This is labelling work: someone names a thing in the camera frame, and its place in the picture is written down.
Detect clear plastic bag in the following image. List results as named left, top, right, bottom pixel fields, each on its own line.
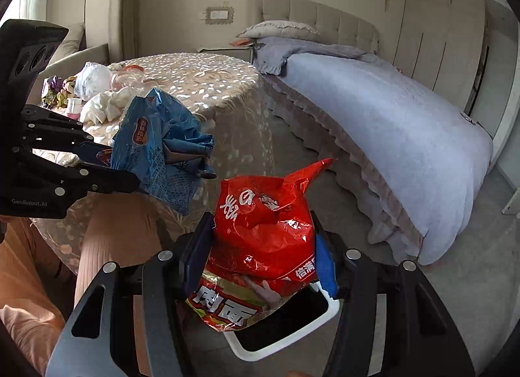
left=74, top=62, right=113, bottom=101

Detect red noodle snack bag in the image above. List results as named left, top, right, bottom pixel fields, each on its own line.
left=187, top=158, right=333, bottom=332

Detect blue snack bag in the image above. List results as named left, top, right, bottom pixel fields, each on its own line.
left=110, top=88, right=216, bottom=216

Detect white trash bin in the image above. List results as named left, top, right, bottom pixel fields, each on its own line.
left=224, top=282, right=341, bottom=362

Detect purple yellow candy wrapper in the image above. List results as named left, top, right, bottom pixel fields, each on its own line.
left=41, top=75, right=77, bottom=109

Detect crumpled white tissue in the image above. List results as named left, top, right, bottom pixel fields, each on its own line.
left=79, top=87, right=137, bottom=125

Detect beige window seat cushion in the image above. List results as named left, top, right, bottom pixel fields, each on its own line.
left=49, top=23, right=86, bottom=65

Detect person's orange trousers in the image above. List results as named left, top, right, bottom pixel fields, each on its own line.
left=1, top=194, right=161, bottom=374

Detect bed with lilac cover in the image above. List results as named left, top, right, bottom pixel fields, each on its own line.
left=255, top=37, right=493, bottom=265

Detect round table floral tablecloth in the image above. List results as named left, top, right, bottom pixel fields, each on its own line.
left=30, top=51, right=278, bottom=276

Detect grey nightstand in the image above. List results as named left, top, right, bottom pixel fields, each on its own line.
left=197, top=45, right=254, bottom=64

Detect beige frilled pillow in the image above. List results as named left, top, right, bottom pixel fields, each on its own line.
left=237, top=20, right=319, bottom=41

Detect beige wardrobe doors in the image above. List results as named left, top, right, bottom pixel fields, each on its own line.
left=393, top=0, right=486, bottom=110

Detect beige upholstered headboard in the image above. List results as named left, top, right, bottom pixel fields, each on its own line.
left=248, top=0, right=379, bottom=53

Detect framed wall switch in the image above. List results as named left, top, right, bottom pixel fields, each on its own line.
left=204, top=6, right=234, bottom=25

